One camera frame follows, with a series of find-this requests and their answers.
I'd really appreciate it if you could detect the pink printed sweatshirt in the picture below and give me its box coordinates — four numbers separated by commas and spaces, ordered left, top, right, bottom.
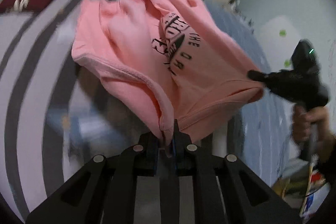
71, 0, 264, 145

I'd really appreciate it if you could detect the white headboard with green stickers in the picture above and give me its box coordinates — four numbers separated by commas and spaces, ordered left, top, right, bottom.
257, 15, 302, 71

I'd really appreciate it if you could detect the person's right hand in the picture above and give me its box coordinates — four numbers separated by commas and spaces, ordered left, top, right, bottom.
291, 105, 335, 153

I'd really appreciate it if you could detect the blue star bed quilt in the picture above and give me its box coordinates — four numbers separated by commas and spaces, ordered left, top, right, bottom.
202, 0, 289, 186

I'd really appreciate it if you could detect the grey striped bed sheet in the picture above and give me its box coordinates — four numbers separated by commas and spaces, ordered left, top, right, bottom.
0, 0, 148, 219

